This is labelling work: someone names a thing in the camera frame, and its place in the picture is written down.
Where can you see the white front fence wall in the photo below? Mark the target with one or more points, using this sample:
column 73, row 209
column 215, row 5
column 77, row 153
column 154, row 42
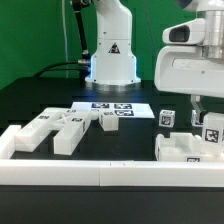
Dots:
column 111, row 173

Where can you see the white chair back frame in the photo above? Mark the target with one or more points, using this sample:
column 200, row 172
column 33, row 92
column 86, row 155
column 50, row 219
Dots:
column 71, row 125

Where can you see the white fence wall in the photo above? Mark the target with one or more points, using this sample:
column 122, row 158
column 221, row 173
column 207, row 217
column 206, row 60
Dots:
column 7, row 141
column 111, row 173

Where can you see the small tagged cube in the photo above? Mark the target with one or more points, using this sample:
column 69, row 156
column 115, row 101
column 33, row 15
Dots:
column 194, row 120
column 167, row 118

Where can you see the small tagged cube left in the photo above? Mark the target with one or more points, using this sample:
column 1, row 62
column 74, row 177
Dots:
column 167, row 118

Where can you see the small tagged cube right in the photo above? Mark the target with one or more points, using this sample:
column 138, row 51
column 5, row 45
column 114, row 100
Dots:
column 194, row 120

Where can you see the white left fence wall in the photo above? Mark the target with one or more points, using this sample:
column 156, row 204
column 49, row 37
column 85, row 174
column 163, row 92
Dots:
column 7, row 141

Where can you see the white tag base sheet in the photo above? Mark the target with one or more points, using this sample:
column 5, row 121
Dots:
column 123, row 110

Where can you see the white chair seat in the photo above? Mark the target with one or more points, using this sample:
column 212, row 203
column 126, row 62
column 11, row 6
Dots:
column 184, row 147

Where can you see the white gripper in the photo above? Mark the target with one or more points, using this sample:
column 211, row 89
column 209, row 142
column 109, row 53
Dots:
column 192, row 62

